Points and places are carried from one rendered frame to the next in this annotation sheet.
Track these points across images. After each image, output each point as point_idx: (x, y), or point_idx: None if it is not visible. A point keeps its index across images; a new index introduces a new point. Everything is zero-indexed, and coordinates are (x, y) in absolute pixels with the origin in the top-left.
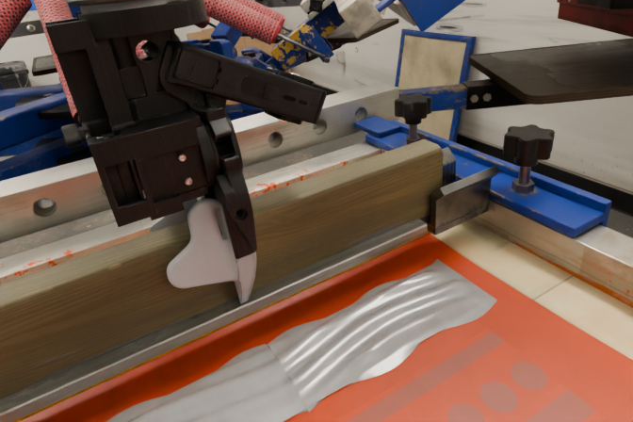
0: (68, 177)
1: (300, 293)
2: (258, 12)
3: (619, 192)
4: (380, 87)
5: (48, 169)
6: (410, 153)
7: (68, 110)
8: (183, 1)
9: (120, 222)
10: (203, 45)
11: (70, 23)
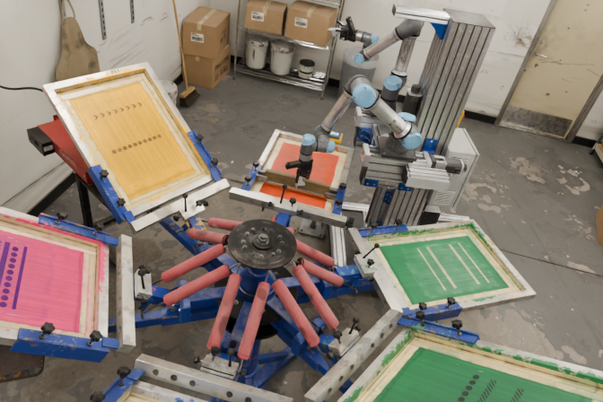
0: (306, 206)
1: (287, 188)
2: (216, 218)
3: None
4: (233, 189)
5: (308, 212)
6: (271, 170)
7: (284, 267)
8: None
9: (310, 172)
10: None
11: (311, 159)
